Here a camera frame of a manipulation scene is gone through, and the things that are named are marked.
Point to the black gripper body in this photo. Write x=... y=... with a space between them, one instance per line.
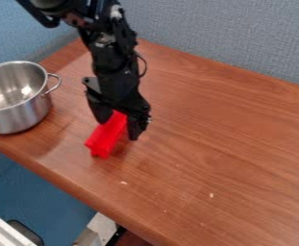
x=114 y=87

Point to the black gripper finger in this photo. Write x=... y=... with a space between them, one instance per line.
x=136 y=126
x=100 y=110

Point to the red plastic block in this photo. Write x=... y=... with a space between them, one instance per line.
x=104 y=137

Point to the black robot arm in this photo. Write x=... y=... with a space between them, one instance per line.
x=117 y=65

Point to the metal pot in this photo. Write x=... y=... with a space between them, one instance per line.
x=25 y=88

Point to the white table leg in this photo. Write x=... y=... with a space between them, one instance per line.
x=97 y=232

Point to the white appliance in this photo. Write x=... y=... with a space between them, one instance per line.
x=10 y=237

